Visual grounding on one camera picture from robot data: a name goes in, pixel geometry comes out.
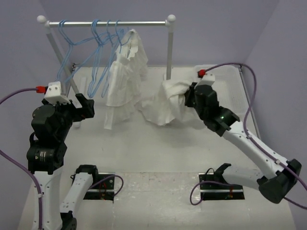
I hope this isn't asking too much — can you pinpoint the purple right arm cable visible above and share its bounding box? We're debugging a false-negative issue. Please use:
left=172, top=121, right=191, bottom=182
left=190, top=62, right=307, bottom=210

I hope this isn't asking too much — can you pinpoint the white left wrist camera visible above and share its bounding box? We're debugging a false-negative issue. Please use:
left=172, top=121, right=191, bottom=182
left=44, top=81, right=71, bottom=105

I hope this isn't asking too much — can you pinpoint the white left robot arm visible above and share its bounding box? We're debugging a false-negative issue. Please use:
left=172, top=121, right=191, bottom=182
left=26, top=93, right=100, bottom=230

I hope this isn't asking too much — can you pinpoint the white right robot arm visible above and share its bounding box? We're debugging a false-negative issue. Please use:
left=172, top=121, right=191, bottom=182
left=185, top=82, right=302, bottom=204

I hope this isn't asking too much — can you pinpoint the blue empty hangers bunch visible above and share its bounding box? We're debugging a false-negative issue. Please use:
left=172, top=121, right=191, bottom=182
left=87, top=19, right=117, bottom=98

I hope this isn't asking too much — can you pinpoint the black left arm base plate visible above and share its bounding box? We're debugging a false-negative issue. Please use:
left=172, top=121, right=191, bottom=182
left=83, top=172, right=115, bottom=201

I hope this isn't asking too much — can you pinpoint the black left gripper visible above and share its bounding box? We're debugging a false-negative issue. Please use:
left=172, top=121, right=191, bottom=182
left=43, top=92, right=94, bottom=139

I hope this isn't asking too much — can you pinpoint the blue hanger holding garment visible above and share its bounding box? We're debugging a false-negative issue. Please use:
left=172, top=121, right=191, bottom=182
left=115, top=20, right=139, bottom=59

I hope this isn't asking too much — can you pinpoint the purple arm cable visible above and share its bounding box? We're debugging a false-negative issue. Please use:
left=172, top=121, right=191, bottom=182
left=0, top=86, right=124, bottom=228
left=190, top=62, right=307, bottom=210

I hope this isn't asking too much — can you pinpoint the white plastic basket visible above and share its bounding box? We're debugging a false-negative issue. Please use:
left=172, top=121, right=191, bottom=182
left=207, top=65, right=248, bottom=120

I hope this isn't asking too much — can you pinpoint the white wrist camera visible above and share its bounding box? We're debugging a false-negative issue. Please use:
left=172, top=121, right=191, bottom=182
left=44, top=81, right=71, bottom=105
left=197, top=69, right=215, bottom=86

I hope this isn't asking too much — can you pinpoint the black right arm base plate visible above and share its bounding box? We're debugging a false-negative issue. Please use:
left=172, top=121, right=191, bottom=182
left=199, top=168, right=245, bottom=200

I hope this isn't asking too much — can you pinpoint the white clothes rack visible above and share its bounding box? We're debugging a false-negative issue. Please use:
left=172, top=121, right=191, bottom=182
left=36, top=14, right=177, bottom=129

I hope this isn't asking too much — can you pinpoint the white skirt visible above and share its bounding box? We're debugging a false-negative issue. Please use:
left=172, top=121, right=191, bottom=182
left=137, top=76, right=198, bottom=126

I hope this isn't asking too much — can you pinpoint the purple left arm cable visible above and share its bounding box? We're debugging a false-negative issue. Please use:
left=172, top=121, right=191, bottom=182
left=0, top=86, right=124, bottom=228

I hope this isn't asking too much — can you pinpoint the white hanging garment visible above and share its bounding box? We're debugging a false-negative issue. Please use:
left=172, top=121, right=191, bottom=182
left=104, top=29, right=148, bottom=130

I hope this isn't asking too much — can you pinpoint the blue wire hanger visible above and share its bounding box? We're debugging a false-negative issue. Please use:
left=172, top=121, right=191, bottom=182
left=56, top=20, right=94, bottom=81

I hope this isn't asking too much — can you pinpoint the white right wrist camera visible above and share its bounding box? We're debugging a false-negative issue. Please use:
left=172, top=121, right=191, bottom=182
left=197, top=69, right=215, bottom=86

